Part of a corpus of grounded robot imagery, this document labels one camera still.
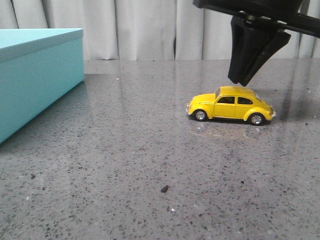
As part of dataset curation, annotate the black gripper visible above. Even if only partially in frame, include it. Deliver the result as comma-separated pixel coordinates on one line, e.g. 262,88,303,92
192,0,320,87

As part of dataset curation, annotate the yellow toy beetle car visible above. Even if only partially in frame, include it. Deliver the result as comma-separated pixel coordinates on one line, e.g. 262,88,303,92
186,86,276,126

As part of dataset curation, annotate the light blue storage box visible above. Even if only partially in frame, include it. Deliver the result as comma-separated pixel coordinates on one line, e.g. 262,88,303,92
0,28,85,142

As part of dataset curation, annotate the white pleated curtain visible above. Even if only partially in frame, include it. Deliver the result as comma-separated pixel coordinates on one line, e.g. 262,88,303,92
0,0,320,61

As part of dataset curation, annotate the small black debris piece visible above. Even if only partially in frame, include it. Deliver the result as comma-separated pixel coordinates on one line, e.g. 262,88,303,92
160,185,169,193

